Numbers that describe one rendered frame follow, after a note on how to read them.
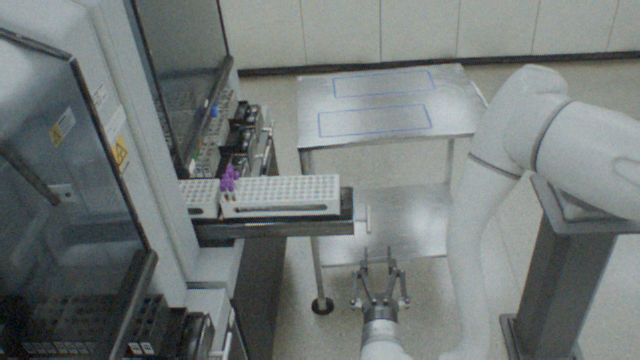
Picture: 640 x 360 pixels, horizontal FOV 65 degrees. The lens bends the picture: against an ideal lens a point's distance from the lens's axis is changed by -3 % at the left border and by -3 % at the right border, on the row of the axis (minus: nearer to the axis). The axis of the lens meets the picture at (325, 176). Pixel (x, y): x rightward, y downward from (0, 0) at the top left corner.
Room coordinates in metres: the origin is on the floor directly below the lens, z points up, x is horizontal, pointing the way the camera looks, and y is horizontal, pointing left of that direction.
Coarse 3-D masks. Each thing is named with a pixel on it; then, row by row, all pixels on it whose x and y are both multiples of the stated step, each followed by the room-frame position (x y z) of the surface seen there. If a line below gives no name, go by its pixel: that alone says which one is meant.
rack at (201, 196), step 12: (180, 180) 1.11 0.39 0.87; (192, 180) 1.10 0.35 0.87; (204, 180) 1.10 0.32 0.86; (216, 180) 1.09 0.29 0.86; (192, 192) 1.05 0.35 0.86; (204, 192) 1.05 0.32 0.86; (216, 192) 1.05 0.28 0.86; (192, 204) 1.00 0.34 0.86; (204, 204) 1.00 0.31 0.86; (216, 204) 1.02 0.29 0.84; (192, 216) 1.00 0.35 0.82; (204, 216) 1.00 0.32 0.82; (216, 216) 1.00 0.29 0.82
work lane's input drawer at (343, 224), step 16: (352, 192) 1.06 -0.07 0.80; (352, 208) 1.00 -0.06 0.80; (368, 208) 1.05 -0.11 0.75; (192, 224) 1.00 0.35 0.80; (208, 224) 0.99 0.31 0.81; (224, 224) 0.98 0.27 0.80; (240, 224) 0.98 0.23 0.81; (256, 224) 0.97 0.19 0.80; (272, 224) 0.97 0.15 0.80; (288, 224) 0.96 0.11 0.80; (304, 224) 0.96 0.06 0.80; (320, 224) 0.96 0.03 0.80; (336, 224) 0.95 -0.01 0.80; (352, 224) 0.95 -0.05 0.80; (368, 224) 0.99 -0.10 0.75
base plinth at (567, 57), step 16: (320, 64) 3.37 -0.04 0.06; (336, 64) 3.36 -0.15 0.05; (352, 64) 3.34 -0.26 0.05; (368, 64) 3.33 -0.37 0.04; (384, 64) 3.32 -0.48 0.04; (400, 64) 3.31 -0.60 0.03; (416, 64) 3.30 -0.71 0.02; (432, 64) 3.29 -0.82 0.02; (464, 64) 3.27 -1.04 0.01; (480, 64) 3.26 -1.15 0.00; (496, 64) 3.25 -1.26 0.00
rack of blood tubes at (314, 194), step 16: (288, 176) 1.08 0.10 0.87; (304, 176) 1.07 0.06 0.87; (320, 176) 1.07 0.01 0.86; (336, 176) 1.06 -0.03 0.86; (240, 192) 1.03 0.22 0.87; (256, 192) 1.03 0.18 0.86; (272, 192) 1.02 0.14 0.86; (288, 192) 1.02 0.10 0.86; (304, 192) 1.01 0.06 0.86; (320, 192) 1.00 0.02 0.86; (336, 192) 1.00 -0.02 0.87; (224, 208) 0.99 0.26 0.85; (240, 208) 1.01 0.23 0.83; (256, 208) 1.01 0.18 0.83; (272, 208) 1.02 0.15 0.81; (288, 208) 1.02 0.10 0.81; (304, 208) 1.01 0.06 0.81; (320, 208) 1.01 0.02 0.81; (336, 208) 0.97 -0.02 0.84
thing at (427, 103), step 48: (336, 96) 1.55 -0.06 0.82; (384, 96) 1.52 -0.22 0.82; (432, 96) 1.49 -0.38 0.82; (480, 96) 1.53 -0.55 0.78; (336, 144) 1.27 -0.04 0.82; (384, 144) 1.27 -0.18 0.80; (384, 192) 1.66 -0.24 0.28; (432, 192) 1.63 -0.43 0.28; (336, 240) 1.41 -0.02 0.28; (384, 240) 1.39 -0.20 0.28; (432, 240) 1.36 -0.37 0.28
